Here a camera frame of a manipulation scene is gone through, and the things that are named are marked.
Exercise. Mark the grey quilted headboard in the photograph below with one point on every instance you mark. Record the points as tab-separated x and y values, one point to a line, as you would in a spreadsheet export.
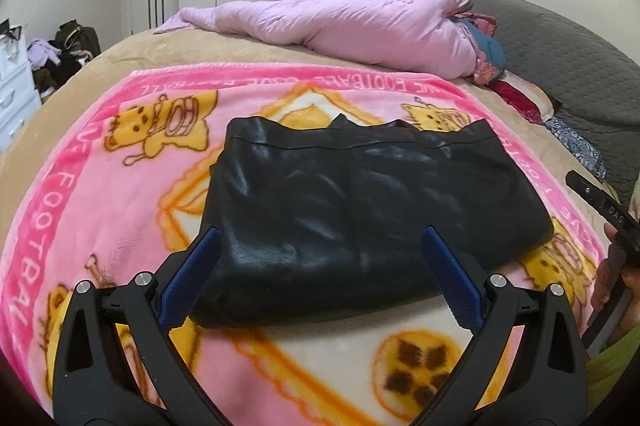
596	84

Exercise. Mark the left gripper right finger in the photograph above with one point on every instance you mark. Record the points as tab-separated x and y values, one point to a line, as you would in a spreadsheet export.
524	364

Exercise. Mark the pink cartoon fleece blanket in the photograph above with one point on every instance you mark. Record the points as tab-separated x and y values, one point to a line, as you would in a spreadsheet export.
126	186

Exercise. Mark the black leather jacket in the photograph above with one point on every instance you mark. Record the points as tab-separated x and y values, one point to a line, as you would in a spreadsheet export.
321	224

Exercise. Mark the blue white patterned cloth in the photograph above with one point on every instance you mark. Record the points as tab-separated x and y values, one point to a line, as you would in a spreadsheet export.
587	155

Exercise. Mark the dark clothes pile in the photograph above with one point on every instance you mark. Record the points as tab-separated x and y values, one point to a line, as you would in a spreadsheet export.
55	61

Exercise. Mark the red and cream pillow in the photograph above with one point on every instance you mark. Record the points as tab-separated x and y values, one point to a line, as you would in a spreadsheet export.
529	100

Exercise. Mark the light pink quilt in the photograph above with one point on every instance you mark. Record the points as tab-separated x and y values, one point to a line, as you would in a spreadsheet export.
407	35

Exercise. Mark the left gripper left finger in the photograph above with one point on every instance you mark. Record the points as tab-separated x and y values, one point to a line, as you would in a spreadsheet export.
93	383

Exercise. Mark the blue floral pillow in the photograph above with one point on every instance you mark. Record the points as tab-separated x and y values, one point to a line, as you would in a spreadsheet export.
490	58

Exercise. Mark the white drawer cabinet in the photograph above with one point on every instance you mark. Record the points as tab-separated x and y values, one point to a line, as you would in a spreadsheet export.
19	97

